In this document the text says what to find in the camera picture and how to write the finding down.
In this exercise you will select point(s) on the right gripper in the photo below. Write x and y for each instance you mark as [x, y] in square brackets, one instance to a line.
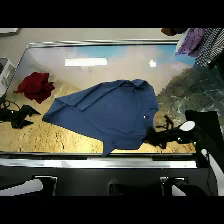
[160, 137]

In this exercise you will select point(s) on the blue polo shirt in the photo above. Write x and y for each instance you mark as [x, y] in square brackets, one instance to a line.
[113, 113]

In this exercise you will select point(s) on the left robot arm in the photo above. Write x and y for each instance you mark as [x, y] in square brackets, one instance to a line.
[20, 117]

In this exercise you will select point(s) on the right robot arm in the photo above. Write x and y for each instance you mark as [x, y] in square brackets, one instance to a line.
[208, 140]

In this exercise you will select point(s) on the purple garment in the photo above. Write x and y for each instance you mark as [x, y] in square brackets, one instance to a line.
[191, 41]

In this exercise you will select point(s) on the black and white checked garment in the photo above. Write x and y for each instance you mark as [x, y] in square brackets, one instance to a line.
[210, 46]

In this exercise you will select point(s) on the red garment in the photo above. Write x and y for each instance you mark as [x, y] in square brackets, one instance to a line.
[36, 86]

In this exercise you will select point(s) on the silver frame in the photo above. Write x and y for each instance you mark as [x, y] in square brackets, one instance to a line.
[100, 163]

